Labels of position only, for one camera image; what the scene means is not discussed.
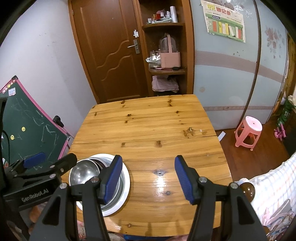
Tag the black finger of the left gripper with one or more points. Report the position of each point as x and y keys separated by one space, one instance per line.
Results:
x=64 y=164

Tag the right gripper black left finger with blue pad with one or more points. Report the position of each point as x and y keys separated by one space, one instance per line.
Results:
x=58 y=220

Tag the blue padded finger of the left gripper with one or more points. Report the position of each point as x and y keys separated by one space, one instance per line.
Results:
x=34 y=160

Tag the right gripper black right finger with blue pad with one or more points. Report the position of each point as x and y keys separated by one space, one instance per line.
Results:
x=238 y=218

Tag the small steel bowl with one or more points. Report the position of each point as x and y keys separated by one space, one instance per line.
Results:
x=83 y=171

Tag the large steel bowl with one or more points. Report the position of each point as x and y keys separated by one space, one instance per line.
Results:
x=103 y=161

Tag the black clamp on chalkboard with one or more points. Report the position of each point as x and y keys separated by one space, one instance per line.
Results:
x=57 y=121

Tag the large white plate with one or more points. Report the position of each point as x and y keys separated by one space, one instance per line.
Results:
x=126 y=189

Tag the pink plastic stool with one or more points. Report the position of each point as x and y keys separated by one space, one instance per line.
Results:
x=249 y=127

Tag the folded pink cloth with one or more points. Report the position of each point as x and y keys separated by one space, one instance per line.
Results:
x=164 y=83

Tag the brown wooden door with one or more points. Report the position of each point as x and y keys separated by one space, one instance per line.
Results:
x=111 y=52

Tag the sliding wardrobe door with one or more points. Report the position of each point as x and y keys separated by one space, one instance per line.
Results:
x=235 y=79

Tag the pink basket with dome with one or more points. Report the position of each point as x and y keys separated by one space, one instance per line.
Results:
x=169 y=54

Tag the wooden corner shelf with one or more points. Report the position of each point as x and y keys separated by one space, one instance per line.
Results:
x=166 y=32

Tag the green chalkboard with pink frame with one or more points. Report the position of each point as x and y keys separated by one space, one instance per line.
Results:
x=28 y=129

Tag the colourful wall poster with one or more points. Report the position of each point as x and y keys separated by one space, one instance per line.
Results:
x=223 y=21

